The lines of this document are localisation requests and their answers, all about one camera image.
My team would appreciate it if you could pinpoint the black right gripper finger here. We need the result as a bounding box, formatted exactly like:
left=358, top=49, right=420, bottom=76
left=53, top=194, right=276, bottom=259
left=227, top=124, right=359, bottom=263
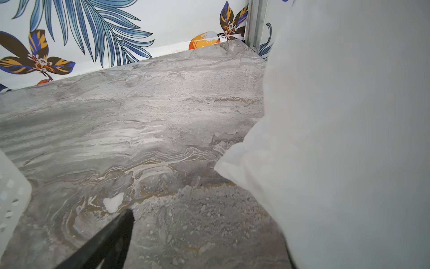
left=57, top=209, right=135, bottom=269

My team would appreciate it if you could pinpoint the white printed plastic bag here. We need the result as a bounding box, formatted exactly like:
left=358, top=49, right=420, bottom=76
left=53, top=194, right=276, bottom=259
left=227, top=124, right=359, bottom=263
left=215, top=1, right=430, bottom=269

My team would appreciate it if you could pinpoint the white perforated plastic basket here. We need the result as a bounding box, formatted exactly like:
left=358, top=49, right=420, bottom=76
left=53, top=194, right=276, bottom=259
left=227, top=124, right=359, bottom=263
left=1, top=152, right=32, bottom=254

